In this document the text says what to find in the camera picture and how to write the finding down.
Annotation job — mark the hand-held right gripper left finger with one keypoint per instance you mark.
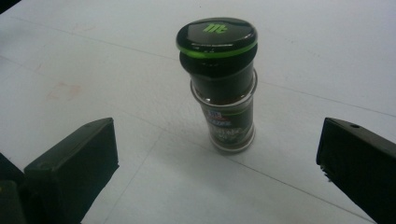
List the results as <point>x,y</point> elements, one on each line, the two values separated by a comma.
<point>71,165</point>

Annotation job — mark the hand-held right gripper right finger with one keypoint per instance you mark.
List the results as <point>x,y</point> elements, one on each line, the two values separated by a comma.
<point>361,161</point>

